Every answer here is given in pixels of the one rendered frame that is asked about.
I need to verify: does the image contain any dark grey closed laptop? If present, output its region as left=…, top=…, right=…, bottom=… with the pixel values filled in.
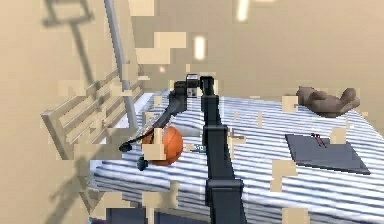
left=284, top=132, right=372, bottom=176

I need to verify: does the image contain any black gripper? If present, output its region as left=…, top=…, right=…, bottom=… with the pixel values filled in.
left=118, top=80, right=189, bottom=172

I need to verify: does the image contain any brown teddy bear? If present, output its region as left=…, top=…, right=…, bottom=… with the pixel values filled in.
left=295, top=85, right=362, bottom=119

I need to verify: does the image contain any orange basketball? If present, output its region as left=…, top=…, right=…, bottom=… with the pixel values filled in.
left=141, top=125, right=185, bottom=167

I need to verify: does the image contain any bed with striped blanket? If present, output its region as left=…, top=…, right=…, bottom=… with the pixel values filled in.
left=40, top=69, right=384, bottom=224

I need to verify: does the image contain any grey slanted pole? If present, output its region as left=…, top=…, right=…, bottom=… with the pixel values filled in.
left=103, top=0, right=140, bottom=132

